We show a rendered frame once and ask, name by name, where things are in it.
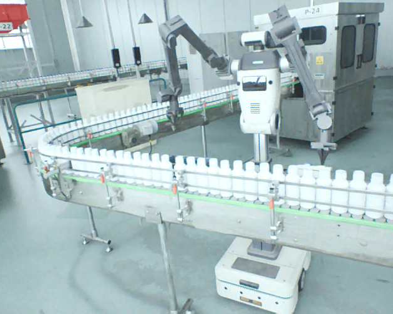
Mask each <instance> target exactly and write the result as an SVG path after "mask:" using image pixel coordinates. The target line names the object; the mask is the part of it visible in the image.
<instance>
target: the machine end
mask: <svg viewBox="0 0 393 314"><path fill-rule="evenodd" d="M383 11H384V2H334V3H329V4H322V5H318V6H311V7H304V8H299V9H292V10H288V12H289V15H290V16H291V17H294V16H296V18H297V21H298V24H299V26H300V28H301V31H302V33H300V34H298V35H297V40H300V39H302V41H303V44H304V46H305V47H306V48H307V50H308V52H309V55H310V63H309V72H310V74H311V76H312V78H313V81H314V84H315V86H316V88H317V89H318V91H319V92H320V93H321V95H322V97H323V99H324V101H325V102H329V104H330V106H331V109H332V110H331V113H332V114H330V115H327V116H329V117H330V118H331V119H333V123H332V138H331V143H334V142H335V141H337V140H339V139H341V138H342V137H344V139H351V138H352V137H351V136H349V134H350V133H351V132H353V131H354V130H356V129H358V128H360V129H363V130H365V129H368V127H365V124H367V123H369V122H370V121H371V118H372V115H373V112H372V103H373V94H374V88H375V87H376V86H375V85H374V80H375V79H378V78H379V76H374V75H375V69H376V67H377V64H376V54H377V37H378V28H379V26H380V24H381V23H380V22H379V13H381V12H383ZM254 25H256V26H259V31H269V30H270V29H272V28H273V26H272V24H271V21H270V19H269V16H268V14H262V15H258V16H254ZM269 33H270V31H269ZM270 36H271V39H270V43H269V44H265V45H264V49H265V50H274V49H277V50H278V52H279V54H280V56H285V55H284V53H283V50H282V48H284V45H283V44H279V45H276V44H275V42H274V40H273V37H272V35H271V33H270ZM309 109H310V107H309V105H308V103H307V101H306V94H305V91H304V89H303V93H299V94H297V95H293V96H291V97H288V98H284V99H283V100H282V101H279V111H280V115H281V125H280V129H279V136H280V137H286V138H294V139H299V140H306V141H314V142H317V140H318V124H317V121H318V120H315V121H313V118H312V116H311V114H310V112H309ZM346 135H347V136H346Z"/></svg>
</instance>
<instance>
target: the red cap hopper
mask: <svg viewBox="0 0 393 314"><path fill-rule="evenodd" d="M26 6H27V4H19V3H0V38H5V37H21V40H22V45H23V48H24V52H25V55H26V60H27V61H22V62H10V63H3V64H0V68H1V69H3V70H4V71H5V72H7V73H8V74H10V75H12V76H14V74H12V73H11V72H10V71H8V70H6V69H5V68H4V67H2V66H1V65H12V64H23V63H25V65H24V66H23V68H22V69H21V71H20V72H19V74H20V75H21V74H22V72H23V70H24V69H25V68H26V66H27V65H28V67H29V72H28V74H29V75H31V78H32V80H33V77H34V72H33V69H34V67H35V66H36V65H37V68H38V71H39V76H42V78H44V77H43V73H42V68H41V63H40V60H39V56H38V53H37V47H36V43H35V40H34V35H33V32H32V27H31V23H30V20H31V18H29V16H28V13H27V9H26ZM25 22H26V23H27V28H28V32H23V30H22V26H21V24H23V23H25ZM17 27H18V29H19V32H15V33H10V32H12V31H13V30H14V29H16V28H17ZM28 35H29V36H30V39H31V44H32V48H33V51H34V56H35V60H30V58H29V53H28V50H27V45H26V41H25V38H24V36H28ZM31 62H35V63H34V65H33V66H32V65H31ZM2 75H3V76H6V75H5V74H4V73H2V72H1V71H0V84H2V81H3V79H2ZM4 100H5V103H6V107H7V111H8V114H9V117H10V120H11V126H9V124H8V122H7V118H6V114H5V111H4V107H3V104H2V100H0V109H1V113H2V117H3V120H4V124H5V126H6V130H7V134H8V137H9V141H8V142H13V141H15V140H13V138H12V135H11V133H13V134H14V135H15V137H16V141H17V145H16V146H21V145H22V144H21V141H20V139H19V133H18V130H17V128H16V124H15V119H14V117H13V114H12V110H11V106H10V104H9V100H8V98H5V99H4ZM46 103H47V108H48V111H49V116H50V119H51V122H49V121H47V120H46V119H45V121H46V126H47V125H53V124H55V121H54V117H53V114H52V109H51V104H50V101H49V100H47V101H46ZM30 116H31V117H33V118H35V119H36V120H39V121H40V123H35V124H31V125H26V126H24V124H25V123H26V122H27V120H24V122H23V123H22V125H21V126H20V128H21V129H22V128H27V127H30V126H36V125H41V124H43V121H42V120H40V119H42V117H40V119H38V118H37V117H35V116H34V115H32V114H31V115H30ZM43 125H44V124H43ZM11 128H12V129H11Z"/></svg>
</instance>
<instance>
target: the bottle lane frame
mask: <svg viewBox="0 0 393 314"><path fill-rule="evenodd" d="M63 178H64V182H67V183H68V187H69V188H73V189H72V190H70V196H71V199H69V198H68V200H66V198H65V197H63V200H64V201H65V200H66V201H67V202H71V203H75V204H81V205H84V206H90V207H96V208H99V209H105V210H108V211H114V212H120V213H124V214H130V215H133V216H138V217H144V218H146V217H145V208H146V207H147V206H148V207H154V208H158V210H159V211H160V213H161V218H162V221H163V222H169V223H172V224H178V225H182V226H187V227H193V228H197V229H203V230H206V231H212V232H217V233H221V234H227V235H231V236H237V237H242V238H245V239H251V240H257V241H261V242H266V243H270V244H276V245H282V246H285V247H290V248H294V249H300V250H306V251H310V252H315V253H319V254H324V255H330V256H334V257H340V258H343V259H349V260H355V261H358V262H364V263H368V264H373V265H379V266H383V267H388V268H392V269H393V224H388V223H387V222H385V223H383V222H376V221H375V220H373V221H367V220H364V219H363V218H362V219H354V218H352V216H351V217H342V216H341V215H339V216H333V215H331V214H330V213H329V214H321V213H320V212H318V213H315V212H310V210H309V211H300V209H298V210H295V209H291V208H289V209H286V208H282V207H281V206H280V207H274V225H275V226H276V225H277V223H278V222H279V221H278V214H279V215H282V222H280V223H279V224H282V231H281V232H280V233H279V235H278V237H279V239H278V240H277V241H275V243H272V242H271V230H270V227H271V215H270V208H269V206H266V205H263V203H262V204H255V202H254V203H248V202H246V201H245V202H240V201H238V200H237V201H232V200H230V199H229V200H227V199H223V198H221V199H220V198H215V197H208V196H201V195H194V194H187V193H180V192H178V194H179V200H180V209H183V208H184V207H185V200H188V206H187V207H186V208H189V212H190V213H189V214H188V215H187V216H186V217H185V218H184V219H185V220H184V222H183V223H182V224H179V222H178V214H177V202H176V197H175V194H173V191H167V190H160V189H154V188H153V189H152V188H148V187H147V188H145V187H140V186H131V185H127V184H120V183H111V182H107V187H108V190H109V196H113V195H114V194H115V191H114V188H115V189H117V193H118V194H116V195H115V196H118V197H119V201H118V202H117V203H115V202H116V197H115V196H114V197H113V198H112V204H113V203H115V204H114V207H113V208H112V209H111V210H109V208H108V207H107V205H108V202H107V200H106V197H107V196H106V193H105V187H104V183H103V184H102V182H101V181H100V180H94V179H85V178H77V177H72V176H68V175H67V176H64V175H63Z"/></svg>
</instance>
